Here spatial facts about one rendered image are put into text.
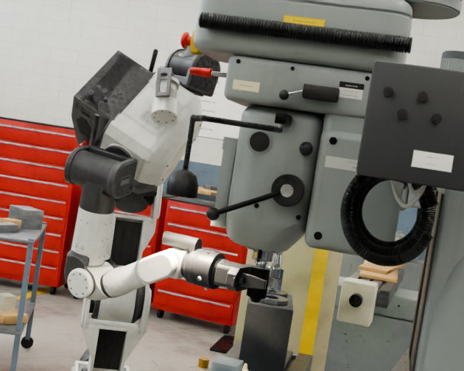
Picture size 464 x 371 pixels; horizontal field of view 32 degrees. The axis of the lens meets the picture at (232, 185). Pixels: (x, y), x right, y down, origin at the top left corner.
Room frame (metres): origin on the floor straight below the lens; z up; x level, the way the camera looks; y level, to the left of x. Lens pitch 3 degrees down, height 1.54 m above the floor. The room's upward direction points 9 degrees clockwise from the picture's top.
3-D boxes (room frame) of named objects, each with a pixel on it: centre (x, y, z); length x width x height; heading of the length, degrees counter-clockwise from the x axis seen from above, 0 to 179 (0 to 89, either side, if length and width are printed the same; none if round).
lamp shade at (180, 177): (1.85, 0.11, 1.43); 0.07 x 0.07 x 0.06
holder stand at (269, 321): (2.15, -0.15, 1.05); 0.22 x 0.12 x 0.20; 177
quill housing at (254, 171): (1.85, -0.10, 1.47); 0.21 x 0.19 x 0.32; 168
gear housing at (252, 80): (1.85, -0.14, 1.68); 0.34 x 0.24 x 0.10; 78
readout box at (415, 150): (1.47, -0.32, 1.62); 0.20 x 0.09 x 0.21; 78
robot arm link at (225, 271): (1.90, -0.01, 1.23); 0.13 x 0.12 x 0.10; 154
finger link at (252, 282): (1.83, -0.08, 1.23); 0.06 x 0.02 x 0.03; 63
